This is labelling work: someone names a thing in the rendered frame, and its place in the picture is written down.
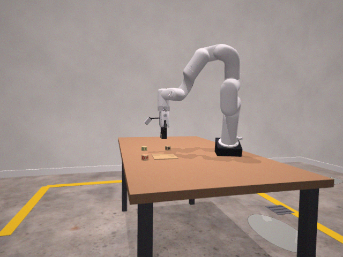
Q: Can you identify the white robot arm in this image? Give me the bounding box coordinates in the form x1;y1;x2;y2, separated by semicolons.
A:
158;44;243;148

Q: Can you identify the tan flat mat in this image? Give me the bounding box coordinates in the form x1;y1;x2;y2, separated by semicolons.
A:
152;154;178;160

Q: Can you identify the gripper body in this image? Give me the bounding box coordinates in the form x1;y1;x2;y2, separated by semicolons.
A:
158;110;169;127

